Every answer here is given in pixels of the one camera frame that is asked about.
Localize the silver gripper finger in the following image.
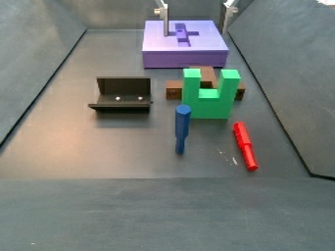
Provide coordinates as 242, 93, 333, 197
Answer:
223, 0, 239, 32
154, 0, 169, 36

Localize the green U-shaped block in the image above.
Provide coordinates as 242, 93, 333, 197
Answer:
182, 69, 241, 120

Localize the purple board with cross slot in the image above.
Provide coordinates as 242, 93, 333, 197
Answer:
142, 21, 230, 69

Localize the brown T-shaped block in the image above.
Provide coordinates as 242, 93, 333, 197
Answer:
166, 66, 246, 101

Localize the blue stepped peg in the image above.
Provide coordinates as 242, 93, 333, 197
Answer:
175, 105, 191, 155

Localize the red stepped peg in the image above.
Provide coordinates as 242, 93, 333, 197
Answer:
234, 122, 259, 172

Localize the black angle bracket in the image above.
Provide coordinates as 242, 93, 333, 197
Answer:
89, 76, 153, 111

